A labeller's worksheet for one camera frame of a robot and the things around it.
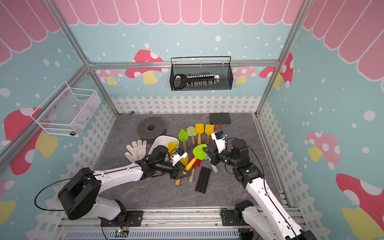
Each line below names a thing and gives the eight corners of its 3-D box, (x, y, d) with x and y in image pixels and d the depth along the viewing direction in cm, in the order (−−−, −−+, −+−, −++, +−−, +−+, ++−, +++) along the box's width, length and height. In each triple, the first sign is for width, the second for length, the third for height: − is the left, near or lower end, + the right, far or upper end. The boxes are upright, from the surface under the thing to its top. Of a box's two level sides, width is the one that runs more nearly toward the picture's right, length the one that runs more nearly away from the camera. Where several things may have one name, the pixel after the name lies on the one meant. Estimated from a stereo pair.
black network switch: (209, 124, 117) (210, 121, 115) (209, 115, 123) (209, 112, 121) (230, 124, 117) (231, 121, 115) (228, 115, 123) (229, 112, 121)
